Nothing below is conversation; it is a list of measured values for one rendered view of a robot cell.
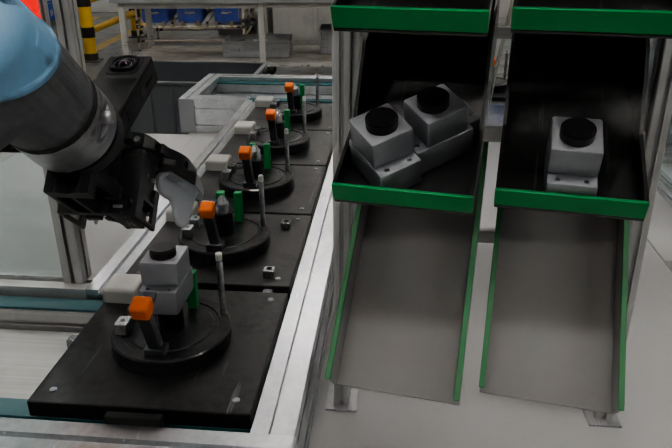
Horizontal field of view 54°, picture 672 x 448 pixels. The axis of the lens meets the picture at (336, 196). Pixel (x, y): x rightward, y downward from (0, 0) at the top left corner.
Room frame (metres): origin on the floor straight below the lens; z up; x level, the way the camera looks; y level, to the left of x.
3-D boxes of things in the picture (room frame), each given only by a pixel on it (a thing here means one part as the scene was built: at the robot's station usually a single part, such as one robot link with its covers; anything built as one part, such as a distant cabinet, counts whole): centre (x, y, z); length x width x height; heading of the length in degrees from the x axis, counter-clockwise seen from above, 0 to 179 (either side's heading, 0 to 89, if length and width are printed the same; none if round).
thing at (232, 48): (6.11, 0.70, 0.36); 0.60 x 0.40 x 0.15; 90
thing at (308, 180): (1.17, 0.15, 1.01); 0.24 x 0.24 x 0.13; 85
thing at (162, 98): (2.77, 0.62, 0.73); 0.62 x 0.42 x 0.23; 85
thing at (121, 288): (0.78, 0.28, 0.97); 0.05 x 0.05 x 0.04; 85
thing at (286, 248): (0.92, 0.17, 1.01); 0.24 x 0.24 x 0.13; 85
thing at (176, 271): (0.68, 0.20, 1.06); 0.08 x 0.04 x 0.07; 175
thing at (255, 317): (0.67, 0.20, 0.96); 0.24 x 0.24 x 0.02; 85
